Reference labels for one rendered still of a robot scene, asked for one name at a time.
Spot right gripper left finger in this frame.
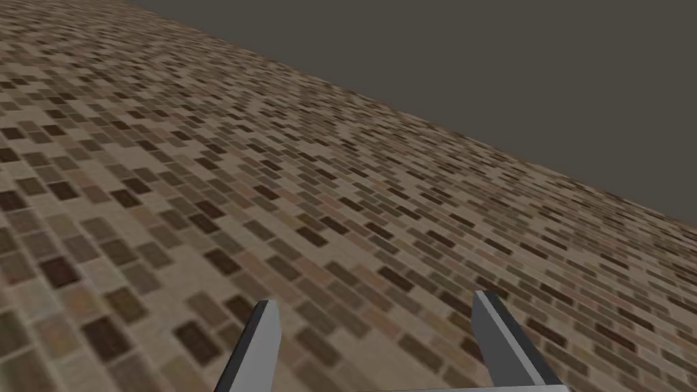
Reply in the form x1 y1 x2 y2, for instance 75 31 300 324
214 299 282 392

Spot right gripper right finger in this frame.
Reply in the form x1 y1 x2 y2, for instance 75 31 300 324
470 289 564 390

